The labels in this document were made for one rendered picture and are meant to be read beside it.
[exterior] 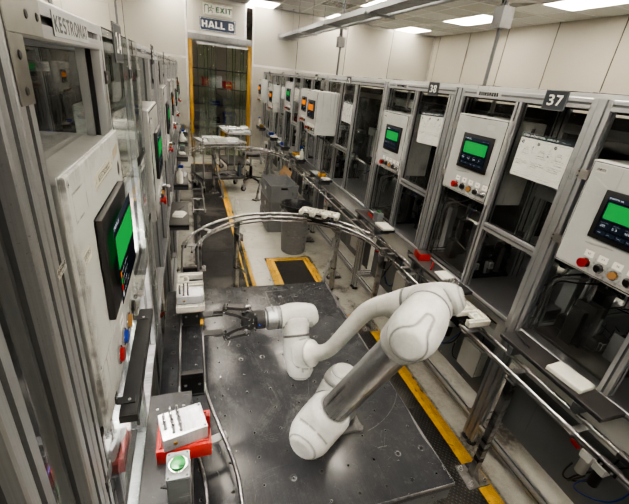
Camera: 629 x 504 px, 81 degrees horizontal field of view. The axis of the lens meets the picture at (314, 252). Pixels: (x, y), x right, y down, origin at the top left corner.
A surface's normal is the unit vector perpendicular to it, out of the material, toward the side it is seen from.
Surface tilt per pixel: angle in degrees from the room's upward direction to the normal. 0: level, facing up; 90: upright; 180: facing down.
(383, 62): 90
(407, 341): 85
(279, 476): 0
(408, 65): 90
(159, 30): 90
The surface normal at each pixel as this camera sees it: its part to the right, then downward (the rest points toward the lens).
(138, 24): 0.29, 0.44
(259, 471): 0.11, -0.90
